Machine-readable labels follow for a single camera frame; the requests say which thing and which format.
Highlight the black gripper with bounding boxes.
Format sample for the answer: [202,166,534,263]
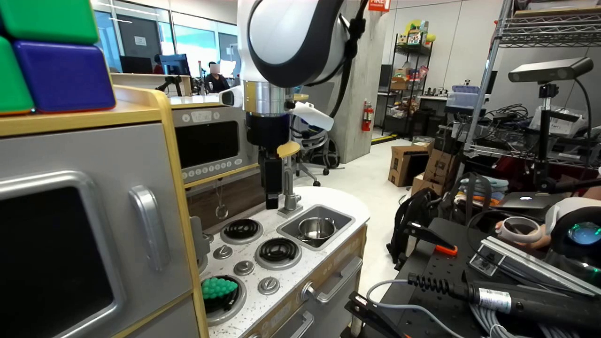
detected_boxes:
[245,115,288,209]

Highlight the teal blue toy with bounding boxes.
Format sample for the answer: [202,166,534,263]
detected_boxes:
[200,277,238,299]

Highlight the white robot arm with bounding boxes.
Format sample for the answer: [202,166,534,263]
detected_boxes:
[236,0,367,213]

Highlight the toy microwave oven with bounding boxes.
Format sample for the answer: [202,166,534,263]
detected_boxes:
[172,108,256,185]

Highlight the silver toy faucet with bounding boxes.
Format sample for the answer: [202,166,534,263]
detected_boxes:
[275,141,300,217]

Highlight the grey toy sink basin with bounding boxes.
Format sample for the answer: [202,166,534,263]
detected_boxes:
[277,205,352,250]

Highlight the steel pot in sink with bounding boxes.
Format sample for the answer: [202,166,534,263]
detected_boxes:
[298,217,335,243]

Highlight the wooden toy kitchen unit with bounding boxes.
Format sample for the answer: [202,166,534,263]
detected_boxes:
[0,85,371,338]

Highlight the back left stove burner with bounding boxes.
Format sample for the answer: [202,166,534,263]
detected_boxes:
[219,220,262,245]

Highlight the stove burner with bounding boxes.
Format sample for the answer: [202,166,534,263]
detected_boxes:
[255,237,302,271]
[219,220,262,245]
[202,275,245,325]

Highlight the red fire extinguisher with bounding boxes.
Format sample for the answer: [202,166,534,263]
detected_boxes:
[360,104,373,132]

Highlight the back right stove burner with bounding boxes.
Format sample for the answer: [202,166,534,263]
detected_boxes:
[255,237,302,271]

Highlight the cardboard box on floor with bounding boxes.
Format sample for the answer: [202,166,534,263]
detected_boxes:
[388,147,429,186]

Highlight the orange black clamp rear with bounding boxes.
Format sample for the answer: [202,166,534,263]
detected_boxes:
[405,222,457,258]

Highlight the front left stove burner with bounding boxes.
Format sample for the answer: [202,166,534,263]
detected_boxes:
[202,275,245,325]

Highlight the coloured foam blocks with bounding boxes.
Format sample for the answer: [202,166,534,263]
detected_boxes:
[0,0,116,113]

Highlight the grey oven door handle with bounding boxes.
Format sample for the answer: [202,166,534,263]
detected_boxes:
[300,256,362,307]

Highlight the aluminium rail on table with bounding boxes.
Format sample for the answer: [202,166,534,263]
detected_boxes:
[469,237,601,297]

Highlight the camera on black stand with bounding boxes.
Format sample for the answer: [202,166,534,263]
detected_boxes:
[508,57,593,192]

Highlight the coiled grey cable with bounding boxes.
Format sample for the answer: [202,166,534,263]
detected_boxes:
[364,279,601,338]

